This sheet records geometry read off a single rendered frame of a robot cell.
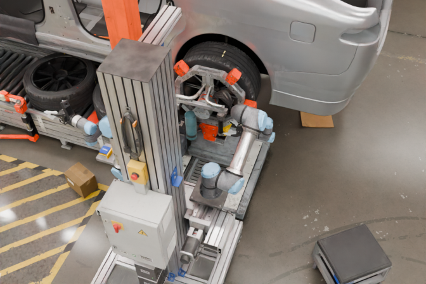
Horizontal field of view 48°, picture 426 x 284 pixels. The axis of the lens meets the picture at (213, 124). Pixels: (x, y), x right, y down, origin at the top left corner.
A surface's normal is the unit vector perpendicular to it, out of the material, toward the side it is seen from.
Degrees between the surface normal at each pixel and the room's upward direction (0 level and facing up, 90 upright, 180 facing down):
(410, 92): 0
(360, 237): 0
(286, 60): 90
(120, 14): 90
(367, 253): 0
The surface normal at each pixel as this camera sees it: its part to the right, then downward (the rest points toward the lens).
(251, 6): -0.34, 0.58
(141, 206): -0.01, -0.69
